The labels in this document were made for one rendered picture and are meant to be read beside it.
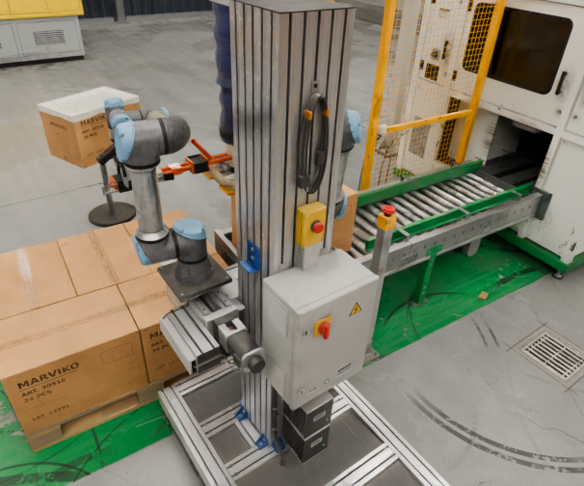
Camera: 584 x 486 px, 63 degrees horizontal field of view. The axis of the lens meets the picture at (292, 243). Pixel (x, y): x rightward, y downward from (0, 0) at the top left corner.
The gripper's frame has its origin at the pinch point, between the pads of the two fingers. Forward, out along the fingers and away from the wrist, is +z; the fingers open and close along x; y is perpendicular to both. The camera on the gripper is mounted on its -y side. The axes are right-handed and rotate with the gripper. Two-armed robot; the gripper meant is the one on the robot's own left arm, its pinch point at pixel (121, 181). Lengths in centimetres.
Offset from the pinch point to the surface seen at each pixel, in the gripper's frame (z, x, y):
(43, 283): 71, 45, -39
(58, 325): 71, 8, -40
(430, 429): 125, -112, 108
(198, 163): -2.3, -3.7, 33.8
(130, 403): 123, -12, -19
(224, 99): -28, -1, 50
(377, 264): 54, -53, 110
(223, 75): -39, -1, 50
